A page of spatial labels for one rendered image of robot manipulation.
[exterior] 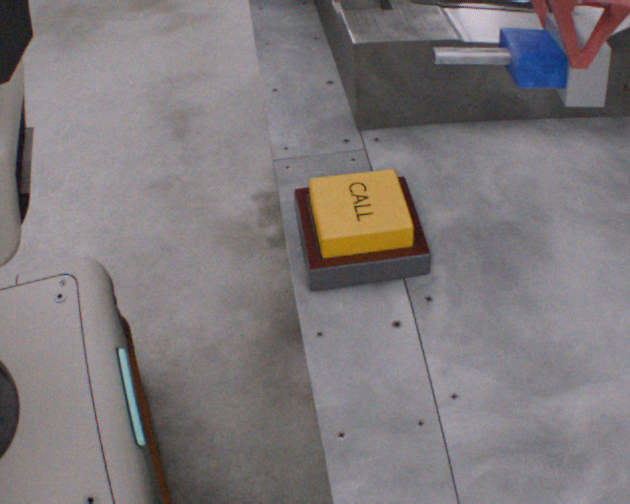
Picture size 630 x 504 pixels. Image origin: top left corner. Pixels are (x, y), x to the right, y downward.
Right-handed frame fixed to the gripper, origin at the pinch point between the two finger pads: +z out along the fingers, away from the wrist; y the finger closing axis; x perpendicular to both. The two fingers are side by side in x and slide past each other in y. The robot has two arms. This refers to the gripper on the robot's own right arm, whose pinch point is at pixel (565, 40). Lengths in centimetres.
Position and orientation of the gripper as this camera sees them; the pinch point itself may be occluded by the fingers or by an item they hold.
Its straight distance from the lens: 58.8
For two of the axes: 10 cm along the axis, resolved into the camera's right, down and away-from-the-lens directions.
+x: -9.9, 1.1, -0.8
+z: 0.3, 7.2, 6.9
